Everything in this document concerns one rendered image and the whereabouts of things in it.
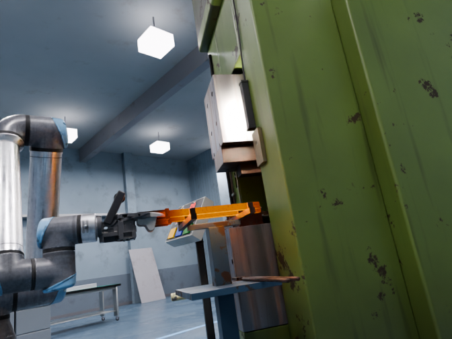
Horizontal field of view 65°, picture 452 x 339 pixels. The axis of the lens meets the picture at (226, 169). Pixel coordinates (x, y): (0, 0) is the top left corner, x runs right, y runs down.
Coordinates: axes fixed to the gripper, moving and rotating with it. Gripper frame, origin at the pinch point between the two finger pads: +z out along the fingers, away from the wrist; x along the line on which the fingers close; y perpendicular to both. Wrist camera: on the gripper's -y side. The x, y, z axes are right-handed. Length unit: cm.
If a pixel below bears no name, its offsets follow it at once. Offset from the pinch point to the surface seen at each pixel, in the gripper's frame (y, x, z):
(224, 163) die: -32, -51, 42
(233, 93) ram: -69, -44, 51
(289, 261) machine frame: 22, -19, 53
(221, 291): 27.2, 7.9, 15.5
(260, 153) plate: -28, -25, 51
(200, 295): 27.3, 7.9, 8.8
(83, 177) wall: -303, -1013, -111
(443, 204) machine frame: 9, 5, 116
